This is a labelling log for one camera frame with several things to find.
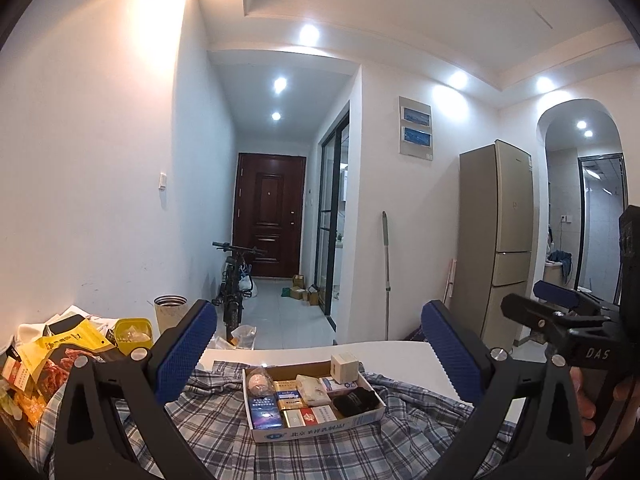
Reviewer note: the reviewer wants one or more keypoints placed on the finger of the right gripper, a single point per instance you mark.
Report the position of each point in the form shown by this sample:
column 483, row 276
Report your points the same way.
column 555, row 294

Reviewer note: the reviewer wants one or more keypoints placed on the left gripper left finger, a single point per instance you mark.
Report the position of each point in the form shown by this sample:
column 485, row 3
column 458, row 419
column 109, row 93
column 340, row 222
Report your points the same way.
column 90, row 441

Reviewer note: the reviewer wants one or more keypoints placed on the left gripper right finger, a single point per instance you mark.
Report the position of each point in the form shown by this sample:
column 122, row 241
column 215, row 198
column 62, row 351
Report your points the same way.
column 547, row 442

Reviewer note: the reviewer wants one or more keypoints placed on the beige makeup sponge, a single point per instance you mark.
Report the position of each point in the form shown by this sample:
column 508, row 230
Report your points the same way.
column 259, row 383

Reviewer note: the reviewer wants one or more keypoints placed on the dark blue purple box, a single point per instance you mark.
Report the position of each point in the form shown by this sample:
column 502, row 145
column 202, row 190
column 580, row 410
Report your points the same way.
column 264, row 413

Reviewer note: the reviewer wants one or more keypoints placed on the yellow blue cigarette pack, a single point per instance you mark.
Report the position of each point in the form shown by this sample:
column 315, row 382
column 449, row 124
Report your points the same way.
column 288, row 396

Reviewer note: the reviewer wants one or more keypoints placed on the cardboard tray box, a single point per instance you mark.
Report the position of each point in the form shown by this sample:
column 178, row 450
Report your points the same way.
column 315, row 369

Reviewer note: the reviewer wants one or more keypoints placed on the red white cigarette carton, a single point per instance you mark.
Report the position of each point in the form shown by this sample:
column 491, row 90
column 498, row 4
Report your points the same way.
column 304, row 417

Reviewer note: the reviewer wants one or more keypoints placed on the white tissue packet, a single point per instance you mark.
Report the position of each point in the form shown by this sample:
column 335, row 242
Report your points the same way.
column 312, row 391

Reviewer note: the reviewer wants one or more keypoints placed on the black fuzzy pouch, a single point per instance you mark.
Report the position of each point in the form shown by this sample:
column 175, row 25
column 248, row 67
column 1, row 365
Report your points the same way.
column 356, row 402

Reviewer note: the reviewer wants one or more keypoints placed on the beige cardboard small box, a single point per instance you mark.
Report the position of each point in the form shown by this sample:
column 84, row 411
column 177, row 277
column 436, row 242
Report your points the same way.
column 344, row 367

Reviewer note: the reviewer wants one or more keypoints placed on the pink blue patterned box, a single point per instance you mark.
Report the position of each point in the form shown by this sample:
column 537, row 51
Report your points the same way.
column 334, row 388

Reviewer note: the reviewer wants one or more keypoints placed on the person's right hand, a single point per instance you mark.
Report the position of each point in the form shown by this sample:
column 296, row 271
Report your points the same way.
column 587, row 409

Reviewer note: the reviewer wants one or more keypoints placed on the yellow plastic container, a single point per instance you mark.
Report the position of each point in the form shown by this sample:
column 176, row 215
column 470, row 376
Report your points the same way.
column 132, row 333

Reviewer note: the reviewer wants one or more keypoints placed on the blue plaid shirt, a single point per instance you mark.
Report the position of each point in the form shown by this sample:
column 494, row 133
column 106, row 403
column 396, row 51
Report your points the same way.
column 416, row 429

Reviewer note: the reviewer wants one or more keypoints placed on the pink white stick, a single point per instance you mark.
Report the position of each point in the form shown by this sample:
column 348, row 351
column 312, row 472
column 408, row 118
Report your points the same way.
column 449, row 287

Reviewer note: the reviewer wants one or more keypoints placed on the yellow snack bag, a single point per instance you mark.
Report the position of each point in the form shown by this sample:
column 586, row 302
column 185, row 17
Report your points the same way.
column 36, row 370

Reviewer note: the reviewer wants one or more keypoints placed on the gold refrigerator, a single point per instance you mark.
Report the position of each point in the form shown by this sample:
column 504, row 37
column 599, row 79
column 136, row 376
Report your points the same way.
column 495, row 238

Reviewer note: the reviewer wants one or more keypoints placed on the black bicycle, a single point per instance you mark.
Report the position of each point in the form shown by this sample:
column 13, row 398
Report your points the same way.
column 237, row 264

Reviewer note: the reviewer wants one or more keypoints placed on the black box on floor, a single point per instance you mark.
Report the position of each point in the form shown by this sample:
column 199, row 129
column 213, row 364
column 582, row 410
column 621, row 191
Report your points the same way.
column 416, row 335

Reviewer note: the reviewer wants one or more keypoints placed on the white plastic bag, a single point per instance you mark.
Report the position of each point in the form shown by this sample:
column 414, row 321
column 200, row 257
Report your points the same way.
column 248, row 288

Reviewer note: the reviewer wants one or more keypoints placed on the cardboard boxes on floor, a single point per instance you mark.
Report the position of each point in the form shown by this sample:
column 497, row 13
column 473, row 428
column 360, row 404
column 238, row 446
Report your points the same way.
column 298, row 290

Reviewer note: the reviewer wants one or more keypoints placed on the black glass sliding door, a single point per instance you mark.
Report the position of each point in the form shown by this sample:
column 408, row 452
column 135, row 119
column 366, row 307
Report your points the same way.
column 333, row 170

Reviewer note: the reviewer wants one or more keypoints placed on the dark red entrance door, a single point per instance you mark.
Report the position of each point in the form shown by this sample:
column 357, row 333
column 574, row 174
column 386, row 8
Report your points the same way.
column 268, row 211

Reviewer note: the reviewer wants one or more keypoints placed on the mop with green handle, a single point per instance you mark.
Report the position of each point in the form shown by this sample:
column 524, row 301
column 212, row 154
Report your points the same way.
column 386, row 248

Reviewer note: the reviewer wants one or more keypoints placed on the white wall switch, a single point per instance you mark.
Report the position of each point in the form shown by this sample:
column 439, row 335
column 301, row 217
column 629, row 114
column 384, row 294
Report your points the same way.
column 162, row 181

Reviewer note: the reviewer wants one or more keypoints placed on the electrical panel on wall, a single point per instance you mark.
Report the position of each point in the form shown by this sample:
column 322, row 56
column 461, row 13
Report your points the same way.
column 415, row 129

